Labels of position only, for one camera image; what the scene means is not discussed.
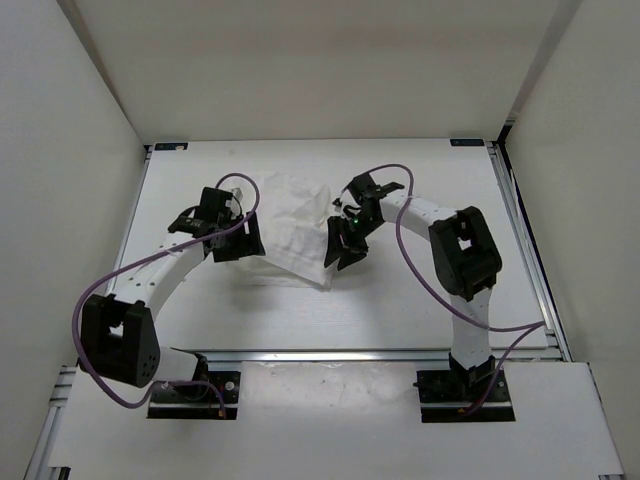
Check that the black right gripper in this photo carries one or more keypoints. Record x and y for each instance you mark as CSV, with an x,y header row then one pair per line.
x,y
337,226

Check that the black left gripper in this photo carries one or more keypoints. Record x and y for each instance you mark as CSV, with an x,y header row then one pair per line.
x,y
249,244

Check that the white fabric skirt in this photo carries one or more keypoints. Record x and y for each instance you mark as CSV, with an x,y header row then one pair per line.
x,y
292,217

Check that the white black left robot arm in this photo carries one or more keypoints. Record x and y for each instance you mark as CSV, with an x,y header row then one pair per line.
x,y
115,334

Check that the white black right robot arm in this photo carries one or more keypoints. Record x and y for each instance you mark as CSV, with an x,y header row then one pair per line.
x,y
465,258

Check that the blue label sticker left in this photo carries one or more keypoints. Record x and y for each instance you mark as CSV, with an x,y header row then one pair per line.
x,y
171,146

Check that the blue label sticker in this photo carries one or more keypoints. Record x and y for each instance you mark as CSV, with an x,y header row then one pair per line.
x,y
171,146
466,142

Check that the blue label sticker right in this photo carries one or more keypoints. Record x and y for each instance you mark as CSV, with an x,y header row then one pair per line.
x,y
466,142

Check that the white front cover board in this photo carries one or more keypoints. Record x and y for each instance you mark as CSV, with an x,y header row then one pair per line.
x,y
348,421

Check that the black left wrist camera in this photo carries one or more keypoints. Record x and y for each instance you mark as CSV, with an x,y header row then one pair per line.
x,y
217,210

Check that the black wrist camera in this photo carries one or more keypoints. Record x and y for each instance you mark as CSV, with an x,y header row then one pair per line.
x,y
217,210
362,190

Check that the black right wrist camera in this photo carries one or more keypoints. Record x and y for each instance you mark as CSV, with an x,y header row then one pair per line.
x,y
362,190

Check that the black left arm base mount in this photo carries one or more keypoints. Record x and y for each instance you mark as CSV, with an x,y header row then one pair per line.
x,y
199,402

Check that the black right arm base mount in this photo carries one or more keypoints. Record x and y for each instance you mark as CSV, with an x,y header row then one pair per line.
x,y
443,399

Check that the aluminium table edge rail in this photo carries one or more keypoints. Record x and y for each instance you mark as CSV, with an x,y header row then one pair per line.
x,y
325,356

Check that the aluminium right frame rail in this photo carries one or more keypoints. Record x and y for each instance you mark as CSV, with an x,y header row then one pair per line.
x,y
526,242

